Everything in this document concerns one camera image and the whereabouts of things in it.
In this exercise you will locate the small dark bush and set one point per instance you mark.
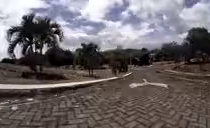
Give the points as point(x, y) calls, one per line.
point(119, 67)

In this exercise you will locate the small slender tree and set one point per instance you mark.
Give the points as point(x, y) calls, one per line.
point(89, 55)

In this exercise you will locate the brown brick paved road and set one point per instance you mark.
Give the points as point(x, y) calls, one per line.
point(126, 106)

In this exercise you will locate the white painted arrow marking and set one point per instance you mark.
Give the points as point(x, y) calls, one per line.
point(148, 84)

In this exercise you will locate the curved white kerb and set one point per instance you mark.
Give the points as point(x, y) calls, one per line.
point(59, 84)

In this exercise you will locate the pale concrete kerb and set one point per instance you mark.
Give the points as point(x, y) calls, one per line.
point(183, 72)

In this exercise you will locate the tall palm tree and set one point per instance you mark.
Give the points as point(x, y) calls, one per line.
point(33, 33)

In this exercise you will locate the row of dark trees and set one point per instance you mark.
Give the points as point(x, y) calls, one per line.
point(199, 41)

